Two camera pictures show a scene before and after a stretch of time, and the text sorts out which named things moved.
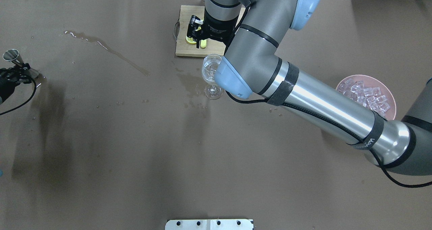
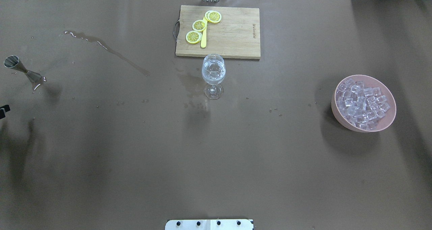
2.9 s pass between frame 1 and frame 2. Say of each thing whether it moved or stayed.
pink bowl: stayed
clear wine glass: stayed
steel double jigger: moved
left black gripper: moved
